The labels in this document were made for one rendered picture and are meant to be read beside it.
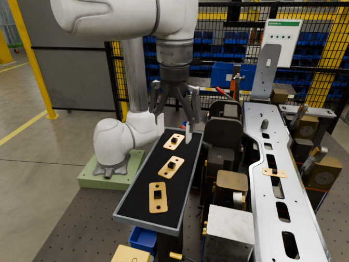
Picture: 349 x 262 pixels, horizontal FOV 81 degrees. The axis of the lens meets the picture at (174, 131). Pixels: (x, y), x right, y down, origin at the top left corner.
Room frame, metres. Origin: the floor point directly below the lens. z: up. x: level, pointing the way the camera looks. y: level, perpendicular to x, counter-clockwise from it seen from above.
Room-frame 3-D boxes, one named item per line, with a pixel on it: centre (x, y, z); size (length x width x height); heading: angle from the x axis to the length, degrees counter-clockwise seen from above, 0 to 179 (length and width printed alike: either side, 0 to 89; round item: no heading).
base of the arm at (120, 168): (0.87, 0.35, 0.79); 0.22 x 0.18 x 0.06; 4
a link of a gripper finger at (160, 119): (0.55, 0.04, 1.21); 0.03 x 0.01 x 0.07; 155
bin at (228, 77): (1.48, -0.43, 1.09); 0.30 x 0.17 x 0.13; 70
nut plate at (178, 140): (0.53, 0.00, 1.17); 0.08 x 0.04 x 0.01; 155
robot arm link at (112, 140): (0.90, 0.34, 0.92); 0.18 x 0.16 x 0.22; 127
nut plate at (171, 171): (0.41, 0.01, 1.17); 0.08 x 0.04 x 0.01; 151
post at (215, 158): (0.52, -0.14, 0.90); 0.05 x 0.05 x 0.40; 76
